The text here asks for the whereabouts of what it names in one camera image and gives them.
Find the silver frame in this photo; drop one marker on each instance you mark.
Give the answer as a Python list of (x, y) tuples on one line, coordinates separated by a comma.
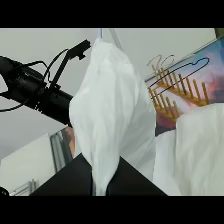
[(25, 188)]

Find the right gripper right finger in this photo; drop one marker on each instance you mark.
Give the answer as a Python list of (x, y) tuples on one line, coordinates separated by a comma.
[(133, 181)]

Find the white long-sleeved shirt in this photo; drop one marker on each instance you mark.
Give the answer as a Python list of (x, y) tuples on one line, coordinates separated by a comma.
[(110, 113)]

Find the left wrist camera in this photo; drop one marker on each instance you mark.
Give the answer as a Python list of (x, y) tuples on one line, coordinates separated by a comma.
[(79, 49)]

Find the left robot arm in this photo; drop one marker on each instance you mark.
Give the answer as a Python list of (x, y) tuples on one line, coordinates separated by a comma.
[(20, 78)]

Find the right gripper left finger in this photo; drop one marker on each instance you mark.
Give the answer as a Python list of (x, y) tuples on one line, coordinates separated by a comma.
[(70, 180)]

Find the yellow wooden rack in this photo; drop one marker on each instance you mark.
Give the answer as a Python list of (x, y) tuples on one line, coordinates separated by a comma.
[(166, 96)]

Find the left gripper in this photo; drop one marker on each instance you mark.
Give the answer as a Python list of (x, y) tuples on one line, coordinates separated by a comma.
[(55, 103)]

